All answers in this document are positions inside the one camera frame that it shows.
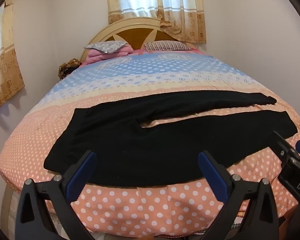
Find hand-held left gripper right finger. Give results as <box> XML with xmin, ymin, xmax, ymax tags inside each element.
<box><xmin>198</xmin><ymin>151</ymin><xmax>279</xmax><ymax>240</ymax></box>

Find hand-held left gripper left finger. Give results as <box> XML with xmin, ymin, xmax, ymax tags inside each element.
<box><xmin>15</xmin><ymin>150</ymin><xmax>97</xmax><ymax>240</ymax></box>

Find black pants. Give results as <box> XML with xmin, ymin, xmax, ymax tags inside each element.
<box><xmin>44</xmin><ymin>92</ymin><xmax>298</xmax><ymax>188</ymax></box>

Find polka dot bed blanket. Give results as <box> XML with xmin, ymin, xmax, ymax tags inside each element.
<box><xmin>0</xmin><ymin>51</ymin><xmax>300</xmax><ymax>234</ymax></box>

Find brown patterned cloth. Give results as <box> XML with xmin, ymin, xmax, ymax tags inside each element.
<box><xmin>58</xmin><ymin>58</ymin><xmax>81</xmax><ymax>80</ymax></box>

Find folded pink blanket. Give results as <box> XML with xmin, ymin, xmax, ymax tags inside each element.
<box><xmin>86</xmin><ymin>45</ymin><xmax>134</xmax><ymax>64</ymax></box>

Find grey floral pillow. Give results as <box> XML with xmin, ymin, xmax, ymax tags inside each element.
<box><xmin>84</xmin><ymin>40</ymin><xmax>128</xmax><ymax>54</ymax></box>

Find narrow beige floral curtain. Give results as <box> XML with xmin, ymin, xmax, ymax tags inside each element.
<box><xmin>0</xmin><ymin>0</ymin><xmax>25</xmax><ymax>119</ymax></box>

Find striped pillow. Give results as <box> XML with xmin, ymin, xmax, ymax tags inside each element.
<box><xmin>143</xmin><ymin>41</ymin><xmax>192</xmax><ymax>53</ymax></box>

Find cream wooden headboard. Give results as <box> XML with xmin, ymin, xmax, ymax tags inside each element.
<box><xmin>79</xmin><ymin>17</ymin><xmax>198</xmax><ymax>63</ymax></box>

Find wide beige floral curtain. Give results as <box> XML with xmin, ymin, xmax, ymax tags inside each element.
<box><xmin>104</xmin><ymin>0</ymin><xmax>207</xmax><ymax>44</ymax></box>

